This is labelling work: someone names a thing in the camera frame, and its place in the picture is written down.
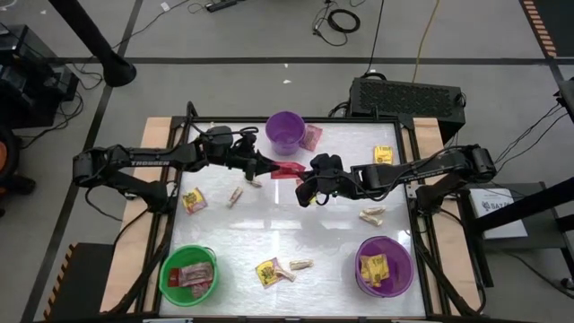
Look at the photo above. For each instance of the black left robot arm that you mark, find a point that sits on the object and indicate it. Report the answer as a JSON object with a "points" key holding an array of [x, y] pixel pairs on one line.
{"points": [[148, 161]]}

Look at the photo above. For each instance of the silver metal bracket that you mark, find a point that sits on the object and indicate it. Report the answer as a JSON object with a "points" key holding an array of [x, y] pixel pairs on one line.
{"points": [[411, 190]]}

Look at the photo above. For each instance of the black equipment cart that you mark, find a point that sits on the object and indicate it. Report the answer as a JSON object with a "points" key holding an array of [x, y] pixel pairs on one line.
{"points": [[31, 76]]}

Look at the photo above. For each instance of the wooden side board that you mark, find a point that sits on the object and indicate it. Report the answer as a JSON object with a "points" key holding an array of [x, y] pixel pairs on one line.
{"points": [[448, 255], [130, 269]]}

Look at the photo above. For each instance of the black perforated computer case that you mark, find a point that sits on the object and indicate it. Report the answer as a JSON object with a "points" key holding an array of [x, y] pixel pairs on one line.
{"points": [[406, 101]]}

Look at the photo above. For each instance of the black aluminium table frame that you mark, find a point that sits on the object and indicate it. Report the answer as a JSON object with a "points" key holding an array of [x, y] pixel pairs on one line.
{"points": [[359, 119]]}

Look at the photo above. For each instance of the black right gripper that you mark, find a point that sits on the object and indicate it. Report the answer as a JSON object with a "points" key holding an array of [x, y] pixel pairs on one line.
{"points": [[332, 172]]}

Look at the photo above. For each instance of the black diagonal beam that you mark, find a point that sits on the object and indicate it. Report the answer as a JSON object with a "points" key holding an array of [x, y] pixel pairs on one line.
{"points": [[524, 206]]}

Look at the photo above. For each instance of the small purple bucket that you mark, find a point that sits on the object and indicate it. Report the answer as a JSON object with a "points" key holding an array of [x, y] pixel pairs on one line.
{"points": [[285, 132]]}

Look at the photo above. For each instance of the large purple bucket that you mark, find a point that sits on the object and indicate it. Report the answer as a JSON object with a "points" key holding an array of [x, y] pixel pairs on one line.
{"points": [[399, 269]]}

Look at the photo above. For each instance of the black and orange wheel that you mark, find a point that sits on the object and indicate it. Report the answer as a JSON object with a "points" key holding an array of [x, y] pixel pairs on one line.
{"points": [[3, 157]]}

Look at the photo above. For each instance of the black round-base pole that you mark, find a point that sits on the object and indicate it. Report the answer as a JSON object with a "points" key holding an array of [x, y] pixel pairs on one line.
{"points": [[89, 40]]}

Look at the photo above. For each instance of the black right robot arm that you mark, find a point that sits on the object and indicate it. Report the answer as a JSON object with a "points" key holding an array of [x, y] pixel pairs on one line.
{"points": [[426, 168]]}

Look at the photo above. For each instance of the yellow Sour Patch candy packet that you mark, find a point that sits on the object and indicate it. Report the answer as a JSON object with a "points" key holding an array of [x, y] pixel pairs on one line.
{"points": [[365, 269], [383, 154], [313, 200], [266, 273], [381, 268], [194, 200]]}

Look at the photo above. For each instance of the white printed box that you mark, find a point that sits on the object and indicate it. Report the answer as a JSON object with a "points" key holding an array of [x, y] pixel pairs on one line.
{"points": [[498, 211]]}

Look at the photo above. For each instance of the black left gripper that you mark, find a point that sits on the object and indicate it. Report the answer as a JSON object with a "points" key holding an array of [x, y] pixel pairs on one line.
{"points": [[224, 148]]}

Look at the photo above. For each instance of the white Whoppers candy packet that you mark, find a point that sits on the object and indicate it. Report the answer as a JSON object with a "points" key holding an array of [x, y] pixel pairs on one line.
{"points": [[235, 196], [374, 210], [285, 273], [370, 219], [301, 264]]}

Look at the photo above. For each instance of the green bucket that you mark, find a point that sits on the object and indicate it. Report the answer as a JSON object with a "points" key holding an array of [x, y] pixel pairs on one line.
{"points": [[179, 299]]}

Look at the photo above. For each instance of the black power strip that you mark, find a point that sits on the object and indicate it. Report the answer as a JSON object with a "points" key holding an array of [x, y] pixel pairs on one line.
{"points": [[220, 5]]}

